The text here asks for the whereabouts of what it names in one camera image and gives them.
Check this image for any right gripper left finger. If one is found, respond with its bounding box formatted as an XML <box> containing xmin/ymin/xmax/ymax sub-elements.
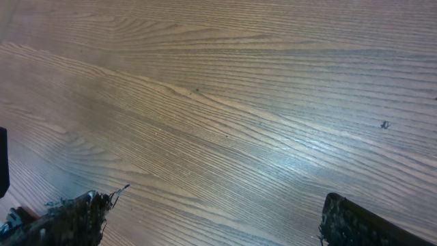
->
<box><xmin>1</xmin><ymin>188</ymin><xmax>125</xmax><ymax>246</ymax></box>

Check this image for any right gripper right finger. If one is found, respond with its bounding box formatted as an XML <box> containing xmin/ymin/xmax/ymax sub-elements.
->
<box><xmin>318</xmin><ymin>193</ymin><xmax>435</xmax><ymax>246</ymax></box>

